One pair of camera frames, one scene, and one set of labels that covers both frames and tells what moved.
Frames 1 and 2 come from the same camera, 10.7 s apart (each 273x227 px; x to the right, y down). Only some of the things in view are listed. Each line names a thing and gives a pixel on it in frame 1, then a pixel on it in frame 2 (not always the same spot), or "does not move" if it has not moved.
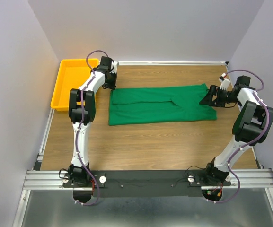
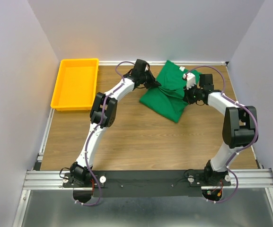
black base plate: x=120 y=183 does not move
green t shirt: x=153 y=105 → x=167 y=99
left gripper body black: x=110 y=84 → x=145 y=78
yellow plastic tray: x=73 y=72 does not move
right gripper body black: x=224 y=97 → x=192 y=94
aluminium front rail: x=249 y=178 does not move
